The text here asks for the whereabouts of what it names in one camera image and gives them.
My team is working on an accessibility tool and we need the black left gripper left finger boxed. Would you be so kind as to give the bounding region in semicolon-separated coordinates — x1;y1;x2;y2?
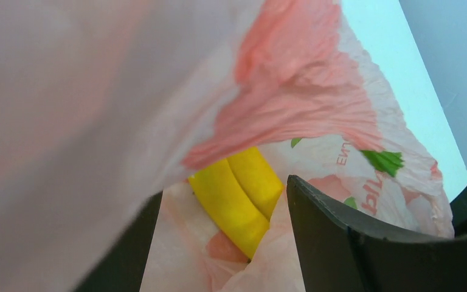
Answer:
75;192;162;292

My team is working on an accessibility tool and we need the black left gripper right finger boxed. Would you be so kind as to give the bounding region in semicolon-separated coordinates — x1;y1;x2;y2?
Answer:
287;175;467;291

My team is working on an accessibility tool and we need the pink plastic bag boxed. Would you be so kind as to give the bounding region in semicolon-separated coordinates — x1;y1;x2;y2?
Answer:
0;1;454;291

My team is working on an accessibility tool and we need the yellow fake fruit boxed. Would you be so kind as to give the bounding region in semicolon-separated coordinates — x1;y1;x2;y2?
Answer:
188;147;284;259

